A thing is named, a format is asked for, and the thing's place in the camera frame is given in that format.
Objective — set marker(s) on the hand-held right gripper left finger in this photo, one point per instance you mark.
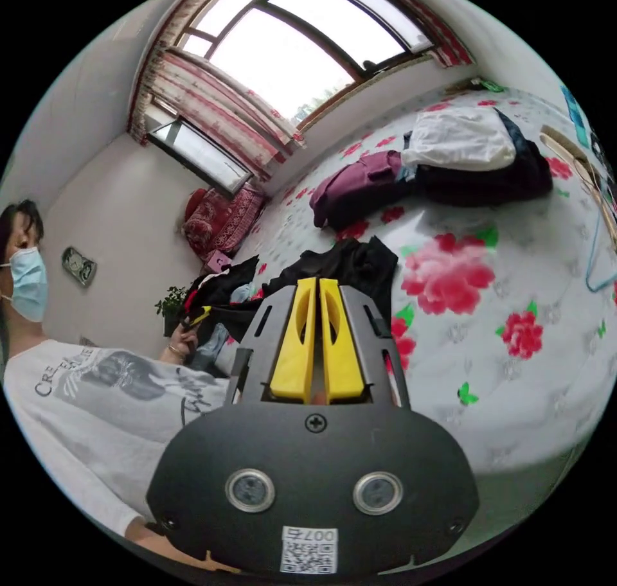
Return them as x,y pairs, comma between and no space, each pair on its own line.
294,345

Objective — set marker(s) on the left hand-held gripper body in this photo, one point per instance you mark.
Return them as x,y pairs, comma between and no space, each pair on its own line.
189,322

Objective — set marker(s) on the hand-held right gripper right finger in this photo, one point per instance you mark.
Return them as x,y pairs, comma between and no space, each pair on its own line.
341,350

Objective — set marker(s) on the black short sleeve shirt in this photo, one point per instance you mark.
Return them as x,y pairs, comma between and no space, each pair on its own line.
359,263

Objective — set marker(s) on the person's left hand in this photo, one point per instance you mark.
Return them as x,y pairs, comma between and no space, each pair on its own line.
181,345

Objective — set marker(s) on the person's right hand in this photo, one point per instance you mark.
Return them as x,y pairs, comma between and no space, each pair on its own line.
183,550

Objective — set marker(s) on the potted green plant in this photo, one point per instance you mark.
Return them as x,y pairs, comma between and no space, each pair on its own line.
171,304

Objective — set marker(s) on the pile of clothes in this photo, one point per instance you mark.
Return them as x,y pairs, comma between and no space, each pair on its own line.
458,142
225,283

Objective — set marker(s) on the small pink box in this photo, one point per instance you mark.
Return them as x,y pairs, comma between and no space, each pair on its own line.
219,260

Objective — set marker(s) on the red patterned rolled blanket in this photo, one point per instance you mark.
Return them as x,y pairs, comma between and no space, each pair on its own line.
219,222

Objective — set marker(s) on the person's body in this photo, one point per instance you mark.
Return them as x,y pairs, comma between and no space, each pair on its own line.
96,427

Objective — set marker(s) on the small window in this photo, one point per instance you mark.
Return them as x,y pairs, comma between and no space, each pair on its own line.
200,154

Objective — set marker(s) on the bed with floral sheet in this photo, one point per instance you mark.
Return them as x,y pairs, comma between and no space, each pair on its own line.
506,379

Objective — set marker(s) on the red striped curtain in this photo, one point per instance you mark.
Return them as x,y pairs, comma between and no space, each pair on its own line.
212,101

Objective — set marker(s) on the light blue clothes hanger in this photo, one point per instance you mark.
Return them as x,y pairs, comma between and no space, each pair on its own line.
591,270

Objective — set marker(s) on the large window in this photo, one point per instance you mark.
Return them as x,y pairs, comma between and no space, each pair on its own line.
299,46

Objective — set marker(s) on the wall clock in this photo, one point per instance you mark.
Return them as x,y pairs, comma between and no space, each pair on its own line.
79,266

